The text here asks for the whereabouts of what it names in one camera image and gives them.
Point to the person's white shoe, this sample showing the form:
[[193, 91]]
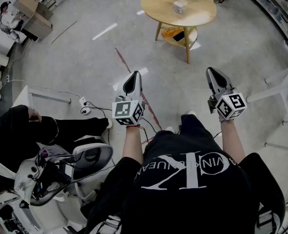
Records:
[[169, 129], [192, 112]]

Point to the grey backpack with gear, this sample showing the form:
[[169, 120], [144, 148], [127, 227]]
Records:
[[24, 177]]

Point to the storage shelf rack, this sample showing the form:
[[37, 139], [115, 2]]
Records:
[[280, 11]]

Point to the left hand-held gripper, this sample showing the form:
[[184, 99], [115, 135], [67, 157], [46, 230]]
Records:
[[122, 110]]

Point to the white power strip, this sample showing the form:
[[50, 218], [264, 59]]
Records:
[[83, 103]]

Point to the white desk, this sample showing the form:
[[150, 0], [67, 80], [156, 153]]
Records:
[[22, 96]]

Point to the person's right forearm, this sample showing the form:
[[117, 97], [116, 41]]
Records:
[[232, 140]]

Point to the person's left forearm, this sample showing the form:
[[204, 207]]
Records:
[[133, 145]]

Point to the person's black printed t-shirt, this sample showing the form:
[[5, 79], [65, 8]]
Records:
[[183, 203]]

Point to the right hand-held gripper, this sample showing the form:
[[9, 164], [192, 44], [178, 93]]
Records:
[[232, 105]]

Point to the thin long stick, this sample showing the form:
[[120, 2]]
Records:
[[64, 32]]

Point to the white desk frame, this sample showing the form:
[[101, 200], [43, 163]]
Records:
[[268, 92]]

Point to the small white cube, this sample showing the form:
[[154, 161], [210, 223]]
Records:
[[178, 7]]

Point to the white mesh office chair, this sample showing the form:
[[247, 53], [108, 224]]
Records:
[[92, 160]]

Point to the orange snack packet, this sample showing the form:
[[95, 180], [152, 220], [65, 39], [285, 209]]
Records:
[[168, 32]]

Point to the round wooden table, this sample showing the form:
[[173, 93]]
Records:
[[200, 11]]

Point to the black phone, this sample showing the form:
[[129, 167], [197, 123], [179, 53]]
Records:
[[178, 36]]

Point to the person's black trousers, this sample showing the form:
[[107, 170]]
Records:
[[191, 123]]

